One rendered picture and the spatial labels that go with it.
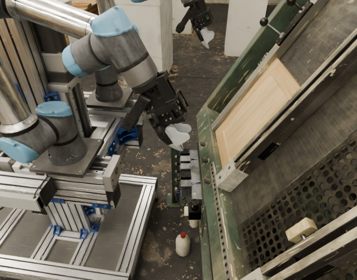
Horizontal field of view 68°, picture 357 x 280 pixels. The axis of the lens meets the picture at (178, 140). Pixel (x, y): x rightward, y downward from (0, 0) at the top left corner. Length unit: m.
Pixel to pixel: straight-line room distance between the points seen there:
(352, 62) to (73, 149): 0.99
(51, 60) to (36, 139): 0.40
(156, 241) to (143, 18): 2.52
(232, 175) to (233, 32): 4.03
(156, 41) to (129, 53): 2.98
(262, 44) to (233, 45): 3.46
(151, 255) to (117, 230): 0.31
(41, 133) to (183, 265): 1.34
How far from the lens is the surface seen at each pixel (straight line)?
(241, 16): 4.90
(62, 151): 1.11
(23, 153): 0.97
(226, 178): 1.11
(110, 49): 0.57
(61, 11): 0.81
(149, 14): 3.47
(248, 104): 1.33
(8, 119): 0.96
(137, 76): 0.57
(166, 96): 0.60
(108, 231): 1.91
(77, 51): 0.63
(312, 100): 0.97
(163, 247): 2.04
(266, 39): 1.57
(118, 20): 0.56
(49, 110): 1.04
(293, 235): 0.84
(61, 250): 1.92
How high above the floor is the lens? 1.77
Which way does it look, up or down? 38 degrees down
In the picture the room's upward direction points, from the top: straight up
